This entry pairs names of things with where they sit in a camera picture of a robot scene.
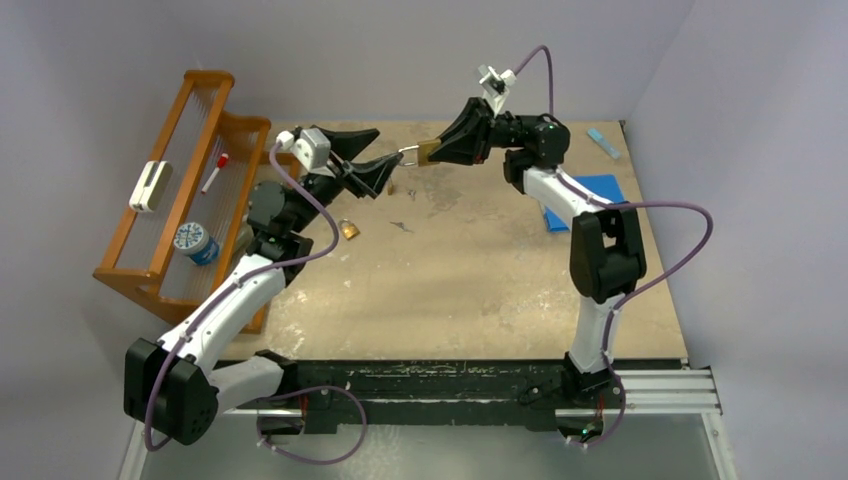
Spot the orange wooden rack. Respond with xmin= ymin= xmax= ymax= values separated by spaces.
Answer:
xmin=93 ymin=70 xmax=271 ymax=325

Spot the light blue marker pen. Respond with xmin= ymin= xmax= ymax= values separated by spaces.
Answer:
xmin=587 ymin=128 xmax=621 ymax=160

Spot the blue white tape roll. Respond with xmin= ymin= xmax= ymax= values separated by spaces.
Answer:
xmin=172 ymin=222 xmax=219 ymax=266

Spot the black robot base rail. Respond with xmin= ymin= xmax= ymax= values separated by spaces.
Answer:
xmin=135 ymin=351 xmax=723 ymax=439

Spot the white stapler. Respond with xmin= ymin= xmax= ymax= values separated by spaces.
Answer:
xmin=128 ymin=160 xmax=173 ymax=213

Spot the brass padlock with key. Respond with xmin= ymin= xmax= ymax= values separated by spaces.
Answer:
xmin=338 ymin=219 xmax=361 ymax=241
xmin=398 ymin=138 xmax=441 ymax=167

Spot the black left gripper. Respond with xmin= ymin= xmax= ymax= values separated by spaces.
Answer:
xmin=288 ymin=129 xmax=400 ymax=235

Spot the blue folder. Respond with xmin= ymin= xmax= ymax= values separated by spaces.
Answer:
xmin=541 ymin=174 xmax=627 ymax=234

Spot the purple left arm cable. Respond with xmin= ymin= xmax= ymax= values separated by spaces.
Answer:
xmin=143 ymin=142 xmax=368 ymax=466

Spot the red capped marker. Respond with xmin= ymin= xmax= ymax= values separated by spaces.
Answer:
xmin=200 ymin=152 xmax=230 ymax=195

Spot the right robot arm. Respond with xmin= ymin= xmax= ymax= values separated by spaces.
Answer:
xmin=418 ymin=97 xmax=647 ymax=407

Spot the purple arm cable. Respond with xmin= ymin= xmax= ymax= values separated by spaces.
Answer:
xmin=513 ymin=44 xmax=715 ymax=452
xmin=143 ymin=142 xmax=368 ymax=466

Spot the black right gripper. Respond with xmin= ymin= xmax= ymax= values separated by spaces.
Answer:
xmin=425 ymin=98 xmax=542 ymax=167

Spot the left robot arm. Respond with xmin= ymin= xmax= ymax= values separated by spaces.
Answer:
xmin=123 ymin=126 xmax=404 ymax=452

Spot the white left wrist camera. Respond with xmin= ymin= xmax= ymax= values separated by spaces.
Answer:
xmin=275 ymin=127 xmax=334 ymax=177

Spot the small silver key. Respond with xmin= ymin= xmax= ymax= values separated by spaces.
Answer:
xmin=389 ymin=221 xmax=414 ymax=233

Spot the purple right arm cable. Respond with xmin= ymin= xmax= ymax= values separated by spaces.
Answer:
xmin=513 ymin=44 xmax=715 ymax=452

